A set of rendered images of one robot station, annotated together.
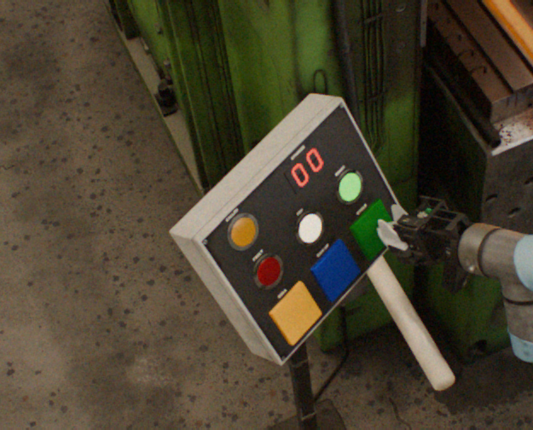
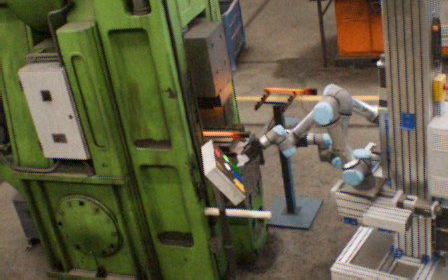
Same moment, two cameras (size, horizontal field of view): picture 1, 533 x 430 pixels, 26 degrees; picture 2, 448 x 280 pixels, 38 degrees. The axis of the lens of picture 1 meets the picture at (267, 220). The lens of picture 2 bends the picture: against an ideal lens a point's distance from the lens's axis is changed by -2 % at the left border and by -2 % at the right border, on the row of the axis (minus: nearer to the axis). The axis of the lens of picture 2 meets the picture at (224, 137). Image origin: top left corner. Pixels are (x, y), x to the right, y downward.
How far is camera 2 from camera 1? 2.87 m
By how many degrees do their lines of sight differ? 45
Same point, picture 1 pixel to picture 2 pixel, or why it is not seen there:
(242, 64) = (149, 200)
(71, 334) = not seen: outside the picture
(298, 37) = (186, 142)
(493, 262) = (271, 136)
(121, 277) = not seen: outside the picture
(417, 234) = (251, 148)
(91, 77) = not seen: outside the picture
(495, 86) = (226, 144)
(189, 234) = (211, 169)
